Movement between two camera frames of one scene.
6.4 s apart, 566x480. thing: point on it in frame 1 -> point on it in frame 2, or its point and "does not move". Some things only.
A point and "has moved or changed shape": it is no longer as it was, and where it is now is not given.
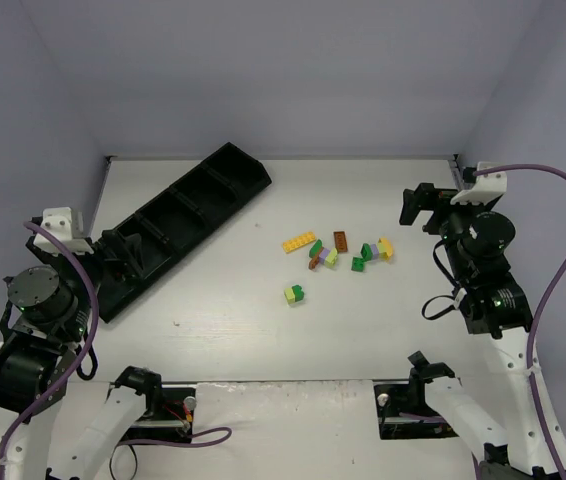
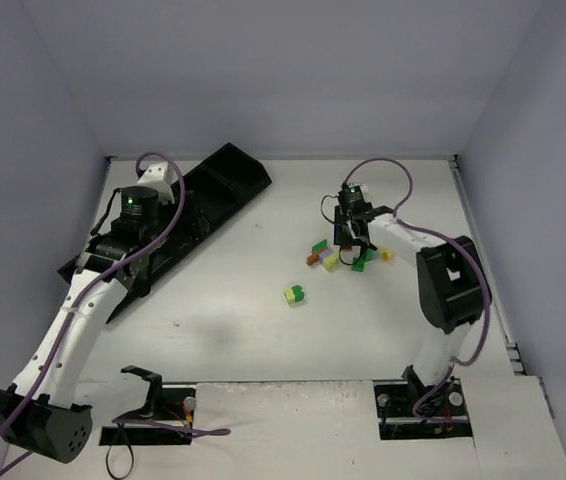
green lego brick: [358, 264] does not move
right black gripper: [429, 209] -> [345, 236]
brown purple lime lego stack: [327, 257] has moved or changed shape
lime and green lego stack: [294, 294] does not move
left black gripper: [104, 252] -> [195, 215]
